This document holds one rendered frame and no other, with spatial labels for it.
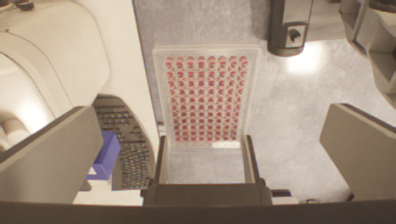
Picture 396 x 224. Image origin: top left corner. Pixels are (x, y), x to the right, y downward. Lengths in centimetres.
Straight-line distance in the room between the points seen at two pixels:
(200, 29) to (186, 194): 113
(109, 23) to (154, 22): 78
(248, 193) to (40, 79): 30
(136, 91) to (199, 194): 42
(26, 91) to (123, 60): 25
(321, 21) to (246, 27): 38
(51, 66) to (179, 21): 97
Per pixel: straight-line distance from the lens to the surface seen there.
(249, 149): 23
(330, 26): 126
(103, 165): 47
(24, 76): 33
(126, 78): 55
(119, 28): 50
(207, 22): 125
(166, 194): 19
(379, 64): 67
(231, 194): 19
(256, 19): 128
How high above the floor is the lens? 120
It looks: 50 degrees down
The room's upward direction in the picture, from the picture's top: 180 degrees counter-clockwise
